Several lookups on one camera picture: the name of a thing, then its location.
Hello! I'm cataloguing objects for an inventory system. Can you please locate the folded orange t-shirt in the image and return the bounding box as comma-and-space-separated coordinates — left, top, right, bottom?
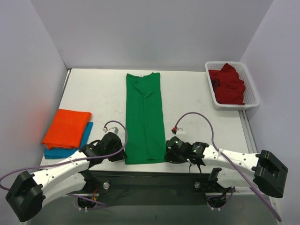
42, 109, 92, 150

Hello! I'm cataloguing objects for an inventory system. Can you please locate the dark red t-shirt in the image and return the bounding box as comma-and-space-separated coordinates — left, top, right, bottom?
209, 63, 246, 105

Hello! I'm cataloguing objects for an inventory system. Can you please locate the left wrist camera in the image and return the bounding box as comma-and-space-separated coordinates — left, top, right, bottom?
108, 127, 119, 135

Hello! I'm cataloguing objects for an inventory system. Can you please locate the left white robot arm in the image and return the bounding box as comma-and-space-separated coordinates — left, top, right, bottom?
6, 127, 124, 222

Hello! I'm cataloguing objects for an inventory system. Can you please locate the folded blue t-shirt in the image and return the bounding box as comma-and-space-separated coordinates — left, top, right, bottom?
44, 122, 93, 159

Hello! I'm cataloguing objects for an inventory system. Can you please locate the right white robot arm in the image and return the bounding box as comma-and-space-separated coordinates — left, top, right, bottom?
165, 136, 288, 198

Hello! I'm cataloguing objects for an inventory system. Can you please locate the purple cable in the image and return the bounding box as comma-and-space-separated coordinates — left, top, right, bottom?
0, 120, 128, 210
172, 112, 282, 222

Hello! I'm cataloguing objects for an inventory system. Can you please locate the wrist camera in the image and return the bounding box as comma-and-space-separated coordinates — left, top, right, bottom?
174, 127, 187, 135
108, 127, 119, 135

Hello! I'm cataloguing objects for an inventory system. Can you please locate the white plastic basket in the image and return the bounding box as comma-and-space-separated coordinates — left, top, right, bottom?
205, 61, 259, 111

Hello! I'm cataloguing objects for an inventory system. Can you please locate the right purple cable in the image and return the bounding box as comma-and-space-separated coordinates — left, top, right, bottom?
172, 112, 282, 222

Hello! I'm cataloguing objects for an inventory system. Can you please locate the green t-shirt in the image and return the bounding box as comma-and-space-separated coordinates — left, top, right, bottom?
125, 73, 166, 165

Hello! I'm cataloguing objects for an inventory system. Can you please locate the aluminium frame rail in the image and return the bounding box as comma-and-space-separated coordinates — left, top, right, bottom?
239, 110, 278, 195

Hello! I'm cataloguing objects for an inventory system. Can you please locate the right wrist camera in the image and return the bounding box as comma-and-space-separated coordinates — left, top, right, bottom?
174, 127, 187, 135

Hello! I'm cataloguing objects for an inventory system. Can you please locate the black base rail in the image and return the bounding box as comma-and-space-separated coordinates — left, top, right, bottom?
77, 168, 234, 206

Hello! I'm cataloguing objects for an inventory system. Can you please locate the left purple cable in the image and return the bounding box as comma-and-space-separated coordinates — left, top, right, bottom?
0, 120, 128, 210

